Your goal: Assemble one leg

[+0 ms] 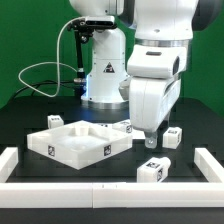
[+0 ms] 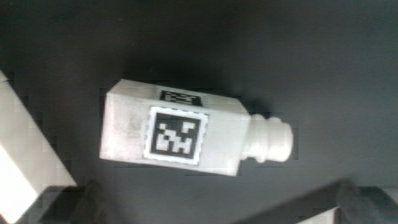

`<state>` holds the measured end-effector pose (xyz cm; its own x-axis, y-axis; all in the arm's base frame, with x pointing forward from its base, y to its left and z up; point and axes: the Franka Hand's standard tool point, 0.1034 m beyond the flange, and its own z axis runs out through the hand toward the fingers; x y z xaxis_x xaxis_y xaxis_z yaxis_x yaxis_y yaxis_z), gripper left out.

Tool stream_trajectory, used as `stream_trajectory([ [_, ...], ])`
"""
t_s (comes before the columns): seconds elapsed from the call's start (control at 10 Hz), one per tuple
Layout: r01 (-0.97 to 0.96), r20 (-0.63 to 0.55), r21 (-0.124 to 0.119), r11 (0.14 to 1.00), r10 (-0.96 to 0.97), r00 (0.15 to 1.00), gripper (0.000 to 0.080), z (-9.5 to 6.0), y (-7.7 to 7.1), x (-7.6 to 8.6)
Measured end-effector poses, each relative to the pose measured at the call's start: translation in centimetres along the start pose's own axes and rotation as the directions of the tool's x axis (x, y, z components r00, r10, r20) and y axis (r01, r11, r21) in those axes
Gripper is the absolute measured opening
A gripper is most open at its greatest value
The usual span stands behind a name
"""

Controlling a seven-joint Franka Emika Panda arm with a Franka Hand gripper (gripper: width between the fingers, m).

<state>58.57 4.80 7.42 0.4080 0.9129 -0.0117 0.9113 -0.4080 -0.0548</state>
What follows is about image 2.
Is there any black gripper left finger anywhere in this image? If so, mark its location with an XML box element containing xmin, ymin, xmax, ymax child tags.
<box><xmin>17</xmin><ymin>180</ymin><xmax>107</xmax><ymax>224</ymax></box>

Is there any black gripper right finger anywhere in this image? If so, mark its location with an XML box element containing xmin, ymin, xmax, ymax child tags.
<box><xmin>237</xmin><ymin>181</ymin><xmax>398</xmax><ymax>224</ymax></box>

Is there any white table leg with tag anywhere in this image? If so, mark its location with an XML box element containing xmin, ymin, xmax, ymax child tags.
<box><xmin>100</xmin><ymin>80</ymin><xmax>294</xmax><ymax>176</ymax></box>

